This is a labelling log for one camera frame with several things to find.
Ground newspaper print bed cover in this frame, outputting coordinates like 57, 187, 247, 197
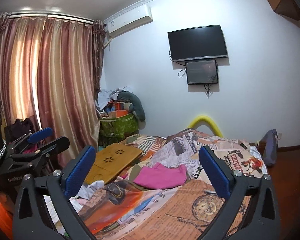
78, 129, 267, 239

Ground bamboo lap desk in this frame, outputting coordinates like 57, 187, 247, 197
85, 143, 142, 184

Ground olive green shorts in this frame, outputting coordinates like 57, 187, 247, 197
128, 165, 142, 183

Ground green fabric storage bin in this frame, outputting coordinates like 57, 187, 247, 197
99, 114, 139, 146

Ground pink pants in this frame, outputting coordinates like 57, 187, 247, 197
134, 163, 187, 190

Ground small black wall monitor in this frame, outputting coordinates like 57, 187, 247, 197
186, 60, 218, 85

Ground black wall television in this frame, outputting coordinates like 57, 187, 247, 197
168, 25, 228, 62

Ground grey blue backpack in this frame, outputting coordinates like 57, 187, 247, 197
261, 129, 279, 166

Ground white air conditioner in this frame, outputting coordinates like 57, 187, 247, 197
107, 4, 153, 38

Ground pink striped curtain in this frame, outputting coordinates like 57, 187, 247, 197
0, 13, 106, 166

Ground yellow curved foam headrest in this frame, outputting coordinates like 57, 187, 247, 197
188, 115, 223, 137

